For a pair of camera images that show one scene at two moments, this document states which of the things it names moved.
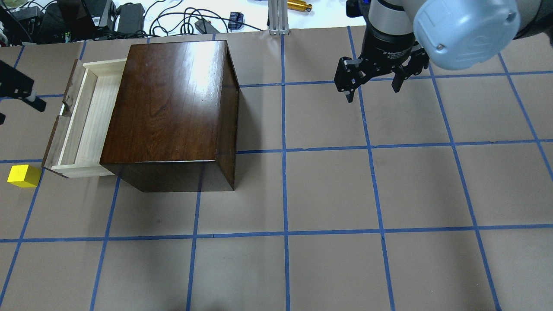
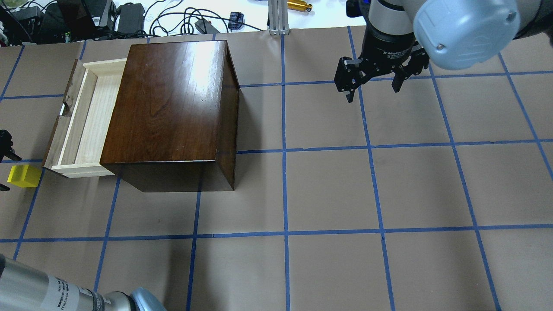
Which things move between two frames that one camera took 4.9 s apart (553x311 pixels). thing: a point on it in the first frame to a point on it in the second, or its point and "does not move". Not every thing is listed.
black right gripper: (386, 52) does not move
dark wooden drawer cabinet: (173, 124) does not move
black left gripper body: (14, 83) to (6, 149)
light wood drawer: (78, 138) does not move
